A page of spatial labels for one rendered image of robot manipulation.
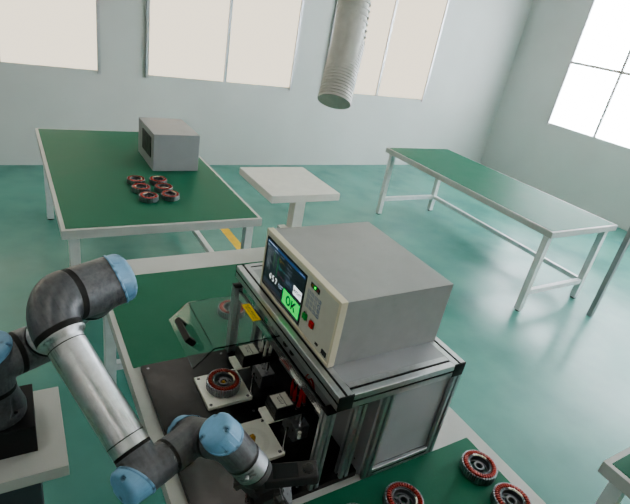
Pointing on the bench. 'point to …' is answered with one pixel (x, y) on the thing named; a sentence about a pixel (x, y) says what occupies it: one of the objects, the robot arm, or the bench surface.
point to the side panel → (408, 425)
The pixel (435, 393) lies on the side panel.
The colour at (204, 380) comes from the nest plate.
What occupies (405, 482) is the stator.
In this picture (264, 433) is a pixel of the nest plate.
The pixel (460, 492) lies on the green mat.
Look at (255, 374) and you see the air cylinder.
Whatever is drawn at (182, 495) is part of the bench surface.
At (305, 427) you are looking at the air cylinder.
